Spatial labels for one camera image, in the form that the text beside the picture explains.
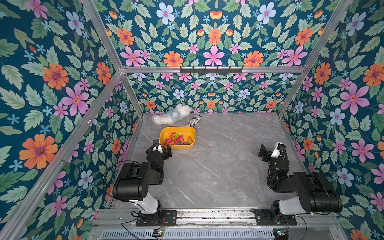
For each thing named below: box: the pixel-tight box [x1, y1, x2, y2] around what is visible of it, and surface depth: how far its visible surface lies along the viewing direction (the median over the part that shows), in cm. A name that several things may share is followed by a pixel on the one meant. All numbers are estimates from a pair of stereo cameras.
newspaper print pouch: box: [186, 114, 202, 127], surface depth 113 cm
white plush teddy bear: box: [151, 103, 193, 126], surface depth 110 cm
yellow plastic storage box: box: [159, 126, 196, 150], surface depth 106 cm
